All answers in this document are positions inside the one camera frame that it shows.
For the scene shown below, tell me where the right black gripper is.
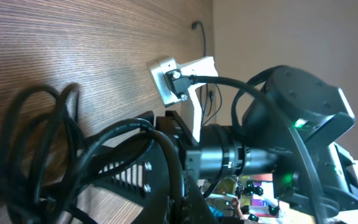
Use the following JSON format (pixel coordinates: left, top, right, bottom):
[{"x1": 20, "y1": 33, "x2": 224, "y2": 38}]
[{"x1": 85, "y1": 111, "x2": 203, "y2": 223}]

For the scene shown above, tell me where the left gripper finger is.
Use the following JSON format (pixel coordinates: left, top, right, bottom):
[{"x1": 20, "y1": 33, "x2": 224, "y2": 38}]
[{"x1": 183, "y1": 175, "x2": 218, "y2": 224}]

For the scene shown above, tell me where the black cable bundle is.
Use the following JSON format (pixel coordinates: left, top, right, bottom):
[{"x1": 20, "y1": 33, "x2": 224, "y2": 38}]
[{"x1": 0, "y1": 82, "x2": 186, "y2": 224}]

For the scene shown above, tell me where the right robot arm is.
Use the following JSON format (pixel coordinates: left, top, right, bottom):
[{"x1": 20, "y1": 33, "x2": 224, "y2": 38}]
[{"x1": 157, "y1": 65, "x2": 358, "y2": 218}]

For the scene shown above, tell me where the right camera black cable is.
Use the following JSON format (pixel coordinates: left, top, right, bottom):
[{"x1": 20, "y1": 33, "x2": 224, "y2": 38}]
[{"x1": 166, "y1": 70, "x2": 329, "y2": 224}]

